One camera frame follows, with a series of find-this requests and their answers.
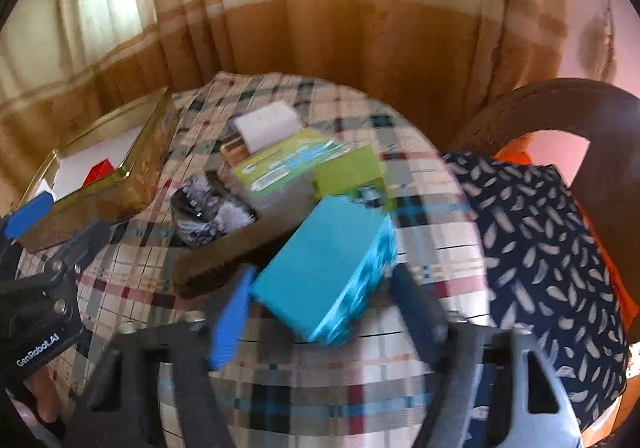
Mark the person's left hand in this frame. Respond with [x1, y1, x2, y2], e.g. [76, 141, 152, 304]
[7, 365, 68, 435]

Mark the plaid tablecloth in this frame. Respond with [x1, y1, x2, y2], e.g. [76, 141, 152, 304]
[15, 72, 493, 448]

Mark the white box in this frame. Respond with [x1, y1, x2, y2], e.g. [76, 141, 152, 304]
[234, 102, 303, 155]

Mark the white paper sheet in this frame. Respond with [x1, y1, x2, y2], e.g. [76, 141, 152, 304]
[50, 125, 146, 201]

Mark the black and white patterned item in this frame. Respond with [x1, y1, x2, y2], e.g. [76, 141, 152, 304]
[170, 173, 258, 249]

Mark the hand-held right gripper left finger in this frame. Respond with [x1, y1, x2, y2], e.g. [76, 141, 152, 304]
[65, 265, 258, 448]

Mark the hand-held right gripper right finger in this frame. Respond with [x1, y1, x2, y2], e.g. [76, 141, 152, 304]
[392, 265, 586, 448]

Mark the brown cardboard box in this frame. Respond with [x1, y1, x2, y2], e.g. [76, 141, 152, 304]
[172, 208, 321, 299]

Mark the cream and brown curtain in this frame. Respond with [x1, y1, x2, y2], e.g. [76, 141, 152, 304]
[0, 0, 576, 209]

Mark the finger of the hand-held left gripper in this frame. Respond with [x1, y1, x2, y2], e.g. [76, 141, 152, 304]
[0, 192, 56, 249]
[42, 220, 113, 279]

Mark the white yellow packet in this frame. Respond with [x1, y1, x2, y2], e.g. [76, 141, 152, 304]
[230, 130, 346, 213]

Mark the brown chair back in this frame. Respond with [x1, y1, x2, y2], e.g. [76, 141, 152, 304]
[445, 78, 640, 344]

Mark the red box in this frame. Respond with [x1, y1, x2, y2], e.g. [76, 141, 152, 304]
[82, 159, 118, 187]

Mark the green box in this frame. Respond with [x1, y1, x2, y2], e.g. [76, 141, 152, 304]
[312, 145, 398, 213]

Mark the dark blue feather-print cushion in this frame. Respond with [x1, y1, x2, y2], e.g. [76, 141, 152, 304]
[440, 150, 631, 434]

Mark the copper box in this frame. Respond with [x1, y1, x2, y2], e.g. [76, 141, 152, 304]
[220, 138, 251, 169]

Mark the gold tray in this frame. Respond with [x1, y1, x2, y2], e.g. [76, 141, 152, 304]
[20, 88, 181, 253]

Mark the teal box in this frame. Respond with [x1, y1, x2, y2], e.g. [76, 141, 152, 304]
[250, 195, 401, 348]

